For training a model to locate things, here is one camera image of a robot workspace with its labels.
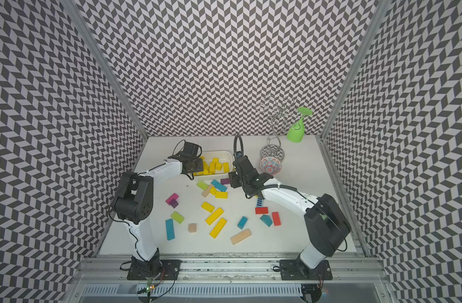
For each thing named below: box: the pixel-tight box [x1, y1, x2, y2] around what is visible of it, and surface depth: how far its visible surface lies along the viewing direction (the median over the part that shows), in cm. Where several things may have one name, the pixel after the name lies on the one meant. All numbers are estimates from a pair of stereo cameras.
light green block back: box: [196, 180, 209, 191], surface depth 100 cm
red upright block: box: [271, 211, 281, 227], surface depth 88 cm
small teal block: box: [237, 215, 249, 230], surface depth 86 cm
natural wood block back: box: [201, 184, 214, 198], surface depth 96 cm
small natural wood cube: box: [188, 223, 197, 233], surface depth 86 cm
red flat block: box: [254, 207, 269, 215], surface depth 91 cm
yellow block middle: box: [215, 191, 228, 199], surface depth 96 cm
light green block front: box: [170, 210, 185, 225], surface depth 89 cm
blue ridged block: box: [256, 196, 263, 208], surface depth 93 cm
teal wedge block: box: [259, 214, 273, 228], surface depth 88 cm
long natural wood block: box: [230, 228, 252, 245], surface depth 84 cm
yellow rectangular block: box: [208, 162, 216, 175], surface depth 104 cm
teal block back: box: [210, 179, 228, 192], surface depth 100 cm
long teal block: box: [165, 218, 176, 241], surface depth 84 cm
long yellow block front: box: [209, 217, 228, 239], surface depth 85 cm
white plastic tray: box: [193, 150, 235, 179], surface depth 107 cm
